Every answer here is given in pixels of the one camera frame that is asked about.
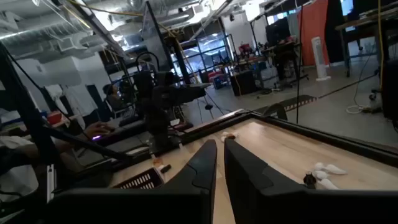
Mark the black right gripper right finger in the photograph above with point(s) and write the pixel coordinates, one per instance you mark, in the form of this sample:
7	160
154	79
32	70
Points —
255	193

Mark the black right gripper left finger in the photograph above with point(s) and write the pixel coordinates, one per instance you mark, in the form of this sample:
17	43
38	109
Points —
192	193

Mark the black slotted plastic basket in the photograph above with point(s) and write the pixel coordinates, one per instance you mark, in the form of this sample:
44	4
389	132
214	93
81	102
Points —
140	180

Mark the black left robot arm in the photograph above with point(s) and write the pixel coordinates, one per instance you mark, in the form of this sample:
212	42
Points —
158	102

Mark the orange translucent pumpkin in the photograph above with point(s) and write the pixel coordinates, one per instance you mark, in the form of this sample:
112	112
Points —
232	136
157	161

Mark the small tan object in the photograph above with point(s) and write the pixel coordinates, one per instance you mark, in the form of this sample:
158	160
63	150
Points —
224	136

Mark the black hazard-striped ramp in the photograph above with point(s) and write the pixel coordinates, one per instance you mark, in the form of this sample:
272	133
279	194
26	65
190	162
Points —
298	102

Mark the black equipment case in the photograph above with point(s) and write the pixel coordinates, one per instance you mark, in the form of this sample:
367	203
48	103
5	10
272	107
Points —
243	82

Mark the glowing computer mouse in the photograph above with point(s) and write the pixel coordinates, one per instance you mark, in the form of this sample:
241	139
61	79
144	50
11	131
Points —
96	137

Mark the person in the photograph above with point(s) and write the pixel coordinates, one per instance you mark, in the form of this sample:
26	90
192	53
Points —
18	183
112	93

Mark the white tower fan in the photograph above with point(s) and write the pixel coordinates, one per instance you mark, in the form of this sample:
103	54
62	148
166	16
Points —
320	59

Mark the red plastic container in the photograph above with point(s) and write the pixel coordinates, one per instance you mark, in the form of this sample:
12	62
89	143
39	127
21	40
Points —
54	118

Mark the orange red curtain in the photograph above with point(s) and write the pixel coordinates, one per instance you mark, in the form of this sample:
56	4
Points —
314	31

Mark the black rig support beam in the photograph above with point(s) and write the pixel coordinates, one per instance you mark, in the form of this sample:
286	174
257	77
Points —
28	124

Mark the black workbench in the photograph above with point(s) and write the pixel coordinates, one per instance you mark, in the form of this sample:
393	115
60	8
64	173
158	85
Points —
363	25

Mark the black aluminium table frame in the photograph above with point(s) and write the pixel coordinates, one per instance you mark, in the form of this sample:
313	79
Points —
311	131

